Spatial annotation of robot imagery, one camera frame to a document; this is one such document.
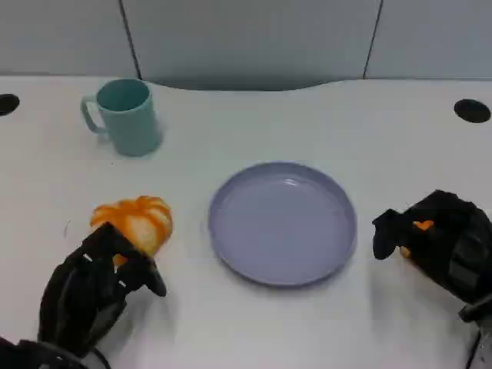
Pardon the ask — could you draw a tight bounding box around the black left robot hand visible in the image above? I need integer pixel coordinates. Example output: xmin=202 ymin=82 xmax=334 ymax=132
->
xmin=37 ymin=221 xmax=168 ymax=357

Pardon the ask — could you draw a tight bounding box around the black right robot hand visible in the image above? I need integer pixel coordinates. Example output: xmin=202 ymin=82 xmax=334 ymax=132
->
xmin=371 ymin=188 xmax=492 ymax=309

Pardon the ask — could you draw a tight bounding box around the orange white striped bread roll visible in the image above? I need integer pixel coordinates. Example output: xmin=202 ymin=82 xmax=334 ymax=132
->
xmin=89 ymin=195 xmax=174 ymax=267
xmin=398 ymin=219 xmax=436 ymax=259

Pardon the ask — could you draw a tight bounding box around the lilac plate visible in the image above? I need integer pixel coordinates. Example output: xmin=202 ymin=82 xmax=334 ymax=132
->
xmin=208 ymin=161 xmax=359 ymax=288

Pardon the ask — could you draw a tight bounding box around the pale green mug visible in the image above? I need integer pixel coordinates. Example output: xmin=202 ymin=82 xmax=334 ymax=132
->
xmin=79 ymin=78 xmax=164 ymax=158

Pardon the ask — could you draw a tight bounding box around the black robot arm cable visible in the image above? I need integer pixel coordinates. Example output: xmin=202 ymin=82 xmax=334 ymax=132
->
xmin=464 ymin=329 xmax=484 ymax=369

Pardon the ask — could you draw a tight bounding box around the black table cable grommet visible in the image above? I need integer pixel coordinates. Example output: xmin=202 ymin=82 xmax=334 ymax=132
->
xmin=453 ymin=98 xmax=492 ymax=125
xmin=0 ymin=93 xmax=21 ymax=117

